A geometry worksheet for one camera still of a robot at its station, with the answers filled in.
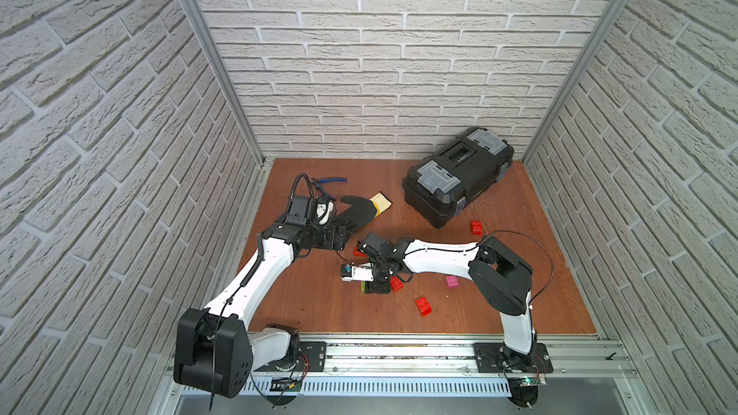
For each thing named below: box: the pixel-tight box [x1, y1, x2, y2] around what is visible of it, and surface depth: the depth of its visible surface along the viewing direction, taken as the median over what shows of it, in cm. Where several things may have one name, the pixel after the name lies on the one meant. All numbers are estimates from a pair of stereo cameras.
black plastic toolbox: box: [401, 126, 515, 229], surface depth 97 cm
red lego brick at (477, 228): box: [469, 219, 484, 236], surface depth 100 cm
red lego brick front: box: [415, 295, 433, 317], surface depth 83 cm
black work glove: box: [332, 195, 377, 233], surface depth 103 cm
